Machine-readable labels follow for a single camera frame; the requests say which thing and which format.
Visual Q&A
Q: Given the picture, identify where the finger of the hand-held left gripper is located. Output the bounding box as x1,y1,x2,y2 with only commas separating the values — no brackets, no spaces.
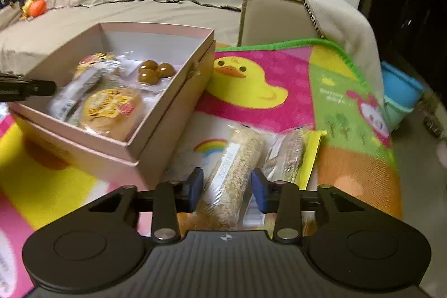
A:
0,73,57,100

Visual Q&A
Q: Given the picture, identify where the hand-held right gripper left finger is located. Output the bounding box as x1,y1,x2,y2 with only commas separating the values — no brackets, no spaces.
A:
89,167,205,243

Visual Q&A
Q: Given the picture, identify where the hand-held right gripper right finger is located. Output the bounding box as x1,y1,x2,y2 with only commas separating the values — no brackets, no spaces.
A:
251,168,360,243

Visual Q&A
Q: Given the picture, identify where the long oat grain packet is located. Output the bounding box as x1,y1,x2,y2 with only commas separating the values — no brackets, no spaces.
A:
195,125,265,233

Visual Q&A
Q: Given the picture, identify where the grey snack packet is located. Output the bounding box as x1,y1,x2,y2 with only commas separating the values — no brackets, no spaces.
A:
48,66,120,127

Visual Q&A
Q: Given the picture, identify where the yellow label bread packet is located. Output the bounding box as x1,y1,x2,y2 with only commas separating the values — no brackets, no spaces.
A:
75,52,121,71

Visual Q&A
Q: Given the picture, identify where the round bread packet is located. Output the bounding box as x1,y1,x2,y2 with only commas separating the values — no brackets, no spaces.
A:
80,85,144,142

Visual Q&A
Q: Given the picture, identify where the pink cardboard box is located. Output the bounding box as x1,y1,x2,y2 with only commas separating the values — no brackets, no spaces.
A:
9,22,216,191

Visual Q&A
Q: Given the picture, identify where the purple chocolate tray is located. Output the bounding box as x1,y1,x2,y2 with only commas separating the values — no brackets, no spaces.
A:
119,59,176,93

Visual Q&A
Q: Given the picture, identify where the clear mixed grain bag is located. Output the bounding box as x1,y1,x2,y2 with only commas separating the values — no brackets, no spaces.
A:
263,130,308,184

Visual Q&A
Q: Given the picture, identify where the yellow snack packet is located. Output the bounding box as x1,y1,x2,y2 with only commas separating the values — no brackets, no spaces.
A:
297,130,327,191

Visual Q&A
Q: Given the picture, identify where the orange toy ball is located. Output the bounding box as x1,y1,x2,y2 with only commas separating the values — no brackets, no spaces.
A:
29,0,48,18

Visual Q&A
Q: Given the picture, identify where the colourful cartoon play mat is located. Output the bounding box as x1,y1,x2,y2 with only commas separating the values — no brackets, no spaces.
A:
0,38,403,298

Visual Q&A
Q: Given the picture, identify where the beige sofa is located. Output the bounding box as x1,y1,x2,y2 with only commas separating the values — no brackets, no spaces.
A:
0,0,317,68

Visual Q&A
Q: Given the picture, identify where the blue plastic tub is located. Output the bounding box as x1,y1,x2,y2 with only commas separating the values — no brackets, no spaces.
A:
380,61,425,132

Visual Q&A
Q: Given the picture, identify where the beige fringed throw blanket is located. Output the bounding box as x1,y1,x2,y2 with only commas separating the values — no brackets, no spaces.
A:
260,0,385,106

